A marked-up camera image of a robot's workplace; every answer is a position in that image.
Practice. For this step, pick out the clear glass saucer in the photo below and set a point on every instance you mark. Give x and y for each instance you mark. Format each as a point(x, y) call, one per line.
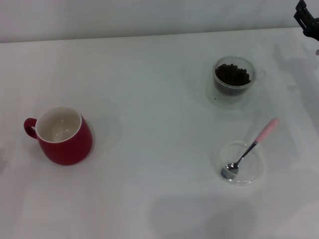
point(249, 171)

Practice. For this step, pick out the clear glass cup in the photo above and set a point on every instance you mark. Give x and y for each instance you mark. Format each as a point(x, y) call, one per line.
point(251, 67)

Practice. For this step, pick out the red ceramic mug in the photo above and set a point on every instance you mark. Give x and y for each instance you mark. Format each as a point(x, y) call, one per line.
point(67, 149)

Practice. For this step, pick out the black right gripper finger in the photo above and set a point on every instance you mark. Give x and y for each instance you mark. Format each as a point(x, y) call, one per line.
point(307, 23)

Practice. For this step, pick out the coffee beans pile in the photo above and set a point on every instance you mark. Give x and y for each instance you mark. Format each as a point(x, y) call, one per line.
point(231, 74)

